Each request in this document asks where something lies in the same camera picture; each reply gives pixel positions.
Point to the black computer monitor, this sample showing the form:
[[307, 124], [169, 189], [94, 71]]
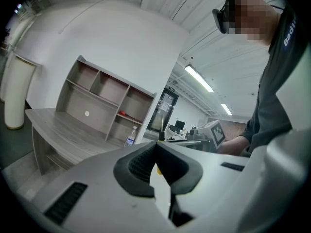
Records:
[[180, 124]]

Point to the black head-worn camera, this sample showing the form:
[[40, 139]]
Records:
[[219, 19]]

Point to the person's dark grey shirt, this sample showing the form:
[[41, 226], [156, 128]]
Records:
[[272, 101]]

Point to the small red tool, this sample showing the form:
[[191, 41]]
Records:
[[122, 112]]

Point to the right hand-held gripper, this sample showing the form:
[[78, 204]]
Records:
[[216, 133]]

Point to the white round column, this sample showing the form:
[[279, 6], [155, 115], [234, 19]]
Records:
[[17, 91]]

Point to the person's right forearm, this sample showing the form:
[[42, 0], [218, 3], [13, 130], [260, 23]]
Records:
[[233, 144]]

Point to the grey wooden desk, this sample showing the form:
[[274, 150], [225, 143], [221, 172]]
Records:
[[60, 132]]

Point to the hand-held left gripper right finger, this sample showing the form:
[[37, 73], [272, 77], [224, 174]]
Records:
[[209, 169]]

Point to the person's head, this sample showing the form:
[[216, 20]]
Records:
[[252, 18]]

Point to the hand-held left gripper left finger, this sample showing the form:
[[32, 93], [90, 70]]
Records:
[[97, 178]]

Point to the grey wooden shelf hutch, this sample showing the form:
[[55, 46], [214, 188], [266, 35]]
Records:
[[97, 101]]

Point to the clear plastic water bottle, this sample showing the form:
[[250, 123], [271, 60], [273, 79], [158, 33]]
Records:
[[130, 137]]

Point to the black-framed glass door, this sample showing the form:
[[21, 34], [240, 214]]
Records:
[[164, 110]]

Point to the long ceiling light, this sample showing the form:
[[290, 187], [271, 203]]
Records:
[[226, 109], [198, 78]]

